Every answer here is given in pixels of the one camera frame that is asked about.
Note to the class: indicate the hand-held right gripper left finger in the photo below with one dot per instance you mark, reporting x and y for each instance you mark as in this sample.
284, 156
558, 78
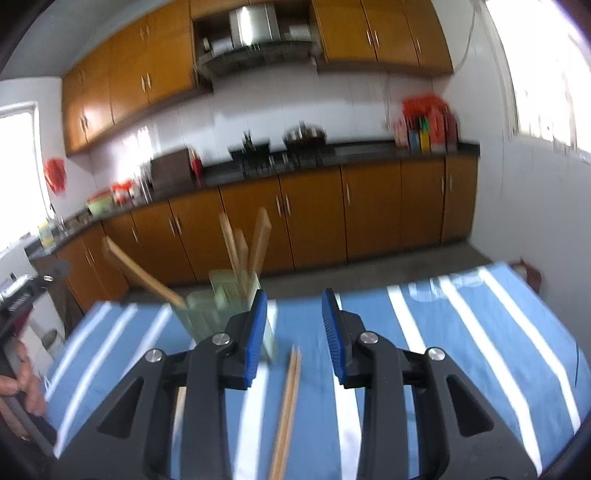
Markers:
256, 337

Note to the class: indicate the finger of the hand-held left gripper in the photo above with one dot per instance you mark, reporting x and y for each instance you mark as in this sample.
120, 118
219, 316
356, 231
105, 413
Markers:
53, 272

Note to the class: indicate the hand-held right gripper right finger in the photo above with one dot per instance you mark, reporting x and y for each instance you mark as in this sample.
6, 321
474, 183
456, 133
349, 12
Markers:
330, 334

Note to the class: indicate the green perforated utensil holder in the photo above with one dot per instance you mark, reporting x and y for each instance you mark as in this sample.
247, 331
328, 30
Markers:
207, 314

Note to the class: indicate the person's left hand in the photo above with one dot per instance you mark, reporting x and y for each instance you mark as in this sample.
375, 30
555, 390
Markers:
25, 383

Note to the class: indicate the yellow detergent bottle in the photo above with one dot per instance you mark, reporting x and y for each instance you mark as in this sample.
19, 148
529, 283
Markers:
46, 235

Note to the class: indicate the white appliance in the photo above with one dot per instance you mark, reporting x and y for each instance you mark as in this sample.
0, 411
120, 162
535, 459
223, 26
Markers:
46, 332

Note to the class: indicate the metal faucet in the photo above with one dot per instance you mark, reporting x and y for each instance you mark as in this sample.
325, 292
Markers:
56, 219

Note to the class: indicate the green basin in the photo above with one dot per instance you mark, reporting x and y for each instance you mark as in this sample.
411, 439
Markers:
100, 205

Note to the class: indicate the hanging red plastic bag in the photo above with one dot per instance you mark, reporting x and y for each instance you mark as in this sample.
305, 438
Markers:
55, 175

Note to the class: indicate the small kitchen window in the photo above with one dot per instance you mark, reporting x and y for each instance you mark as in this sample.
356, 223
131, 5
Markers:
23, 175

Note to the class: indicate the red white plastic bag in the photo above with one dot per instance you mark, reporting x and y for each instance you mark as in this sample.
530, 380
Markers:
123, 193

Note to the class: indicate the wooden base cabinets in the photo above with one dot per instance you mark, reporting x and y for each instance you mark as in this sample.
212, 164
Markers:
323, 217

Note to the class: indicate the blue white striped tablecloth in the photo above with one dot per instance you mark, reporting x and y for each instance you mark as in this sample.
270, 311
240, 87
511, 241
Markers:
461, 360

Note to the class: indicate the dark wooden cutting board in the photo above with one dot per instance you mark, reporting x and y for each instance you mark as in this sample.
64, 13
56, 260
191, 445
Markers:
171, 170

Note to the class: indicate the black gas stove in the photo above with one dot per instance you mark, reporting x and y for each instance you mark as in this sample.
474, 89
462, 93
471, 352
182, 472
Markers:
281, 164

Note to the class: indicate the black wok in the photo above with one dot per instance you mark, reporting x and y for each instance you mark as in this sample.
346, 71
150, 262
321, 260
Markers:
251, 150

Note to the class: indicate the black kitchen countertop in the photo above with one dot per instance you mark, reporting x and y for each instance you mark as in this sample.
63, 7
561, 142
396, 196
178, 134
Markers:
364, 150

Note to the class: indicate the dark lidded pot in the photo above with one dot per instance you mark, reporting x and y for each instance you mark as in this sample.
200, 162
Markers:
304, 136

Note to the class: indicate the red container on floor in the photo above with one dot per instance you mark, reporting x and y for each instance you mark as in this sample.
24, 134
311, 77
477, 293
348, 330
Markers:
530, 276

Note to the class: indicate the small pink bottle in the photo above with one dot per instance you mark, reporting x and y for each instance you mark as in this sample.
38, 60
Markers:
400, 134

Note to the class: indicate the colourful seasoning boxes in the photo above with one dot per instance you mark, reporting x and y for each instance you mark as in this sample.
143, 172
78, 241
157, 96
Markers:
420, 138

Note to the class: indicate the red oil bottle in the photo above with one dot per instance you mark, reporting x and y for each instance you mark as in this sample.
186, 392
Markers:
438, 131

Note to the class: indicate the dark brown bottle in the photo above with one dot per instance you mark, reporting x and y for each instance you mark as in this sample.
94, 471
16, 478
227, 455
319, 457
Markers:
453, 131

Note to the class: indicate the steel range hood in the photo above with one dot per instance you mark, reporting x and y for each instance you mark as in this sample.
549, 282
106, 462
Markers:
254, 37

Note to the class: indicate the large barred window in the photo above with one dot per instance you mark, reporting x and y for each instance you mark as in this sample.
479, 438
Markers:
545, 69

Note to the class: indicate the long wooden wall cabinet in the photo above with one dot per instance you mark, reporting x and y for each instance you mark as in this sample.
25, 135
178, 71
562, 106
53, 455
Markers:
129, 78

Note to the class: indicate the short wooden wall cabinet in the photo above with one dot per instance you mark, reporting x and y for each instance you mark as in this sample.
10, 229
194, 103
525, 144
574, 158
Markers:
383, 32

